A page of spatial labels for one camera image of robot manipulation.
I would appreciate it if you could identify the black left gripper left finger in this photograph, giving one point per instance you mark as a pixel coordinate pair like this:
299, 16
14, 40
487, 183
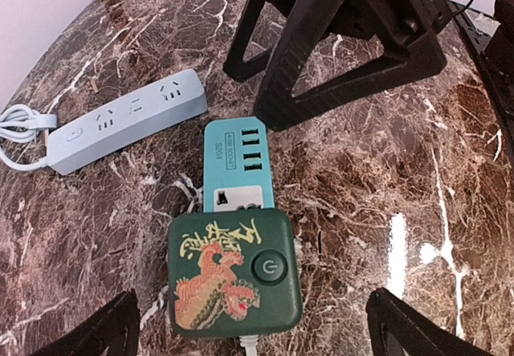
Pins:
114, 329

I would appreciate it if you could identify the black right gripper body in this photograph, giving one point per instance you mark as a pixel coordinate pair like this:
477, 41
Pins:
396, 23

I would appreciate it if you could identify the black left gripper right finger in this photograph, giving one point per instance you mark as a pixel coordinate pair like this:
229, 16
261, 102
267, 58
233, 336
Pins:
395, 328

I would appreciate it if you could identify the dark green decorated charger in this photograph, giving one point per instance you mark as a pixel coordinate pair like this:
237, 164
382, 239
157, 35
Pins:
233, 273

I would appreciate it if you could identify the teal power strip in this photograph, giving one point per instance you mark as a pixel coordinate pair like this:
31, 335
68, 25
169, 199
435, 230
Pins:
237, 168

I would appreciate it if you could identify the light blue power strip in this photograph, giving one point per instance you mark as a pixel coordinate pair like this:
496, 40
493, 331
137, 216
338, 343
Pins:
126, 120

